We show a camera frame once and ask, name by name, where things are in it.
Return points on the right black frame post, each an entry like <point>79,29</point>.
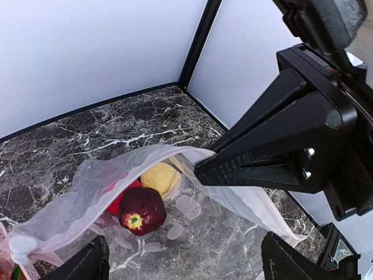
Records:
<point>198,43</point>

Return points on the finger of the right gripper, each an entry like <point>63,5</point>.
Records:
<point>290,171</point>

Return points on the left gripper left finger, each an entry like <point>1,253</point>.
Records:
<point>90,263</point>

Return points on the dark red apple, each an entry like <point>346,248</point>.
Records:
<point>141,210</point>

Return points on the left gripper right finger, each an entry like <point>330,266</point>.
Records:
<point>281,261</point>

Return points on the yellow peach fruit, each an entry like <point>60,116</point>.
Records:
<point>163,178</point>

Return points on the clear zip top bag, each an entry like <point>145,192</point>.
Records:
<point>98,187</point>

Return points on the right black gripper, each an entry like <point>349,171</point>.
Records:
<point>334,123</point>

